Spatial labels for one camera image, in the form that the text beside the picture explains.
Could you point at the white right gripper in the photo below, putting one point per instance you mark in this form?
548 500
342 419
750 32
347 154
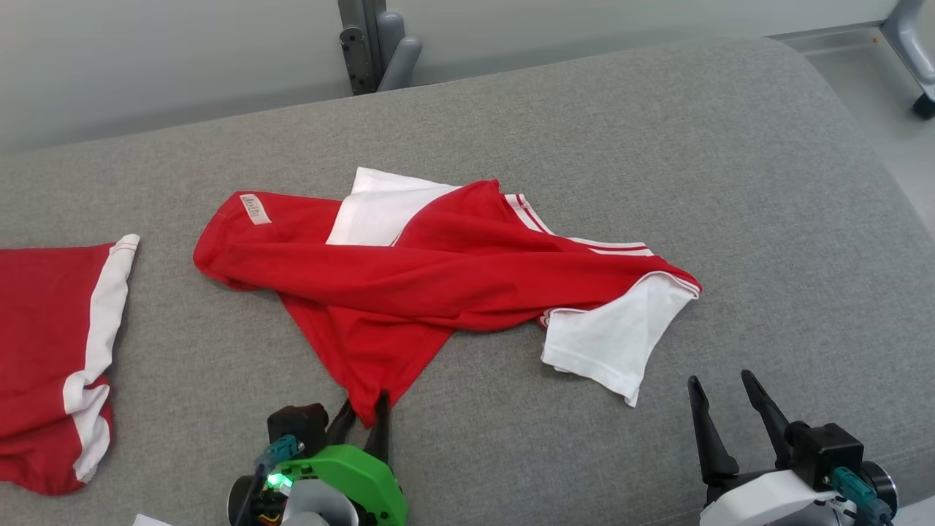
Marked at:
760 500

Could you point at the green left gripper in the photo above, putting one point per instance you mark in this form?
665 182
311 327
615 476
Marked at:
365 478

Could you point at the red white t-shirt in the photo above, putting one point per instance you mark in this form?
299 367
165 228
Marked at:
409 277

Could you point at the red white basketball shorts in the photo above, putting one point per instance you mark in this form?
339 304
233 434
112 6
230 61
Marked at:
40 351

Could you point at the grey fabric sofa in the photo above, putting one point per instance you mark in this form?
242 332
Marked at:
555 131

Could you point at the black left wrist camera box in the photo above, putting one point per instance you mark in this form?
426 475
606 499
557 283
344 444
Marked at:
296 422

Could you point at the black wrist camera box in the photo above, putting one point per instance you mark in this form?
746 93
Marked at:
825 449
296 422

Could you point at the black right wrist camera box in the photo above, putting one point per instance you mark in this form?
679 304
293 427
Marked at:
825 449

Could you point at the grey metal post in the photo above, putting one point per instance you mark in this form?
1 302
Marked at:
376 44

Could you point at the grey frame leg with caster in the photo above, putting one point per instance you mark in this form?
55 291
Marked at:
913 51

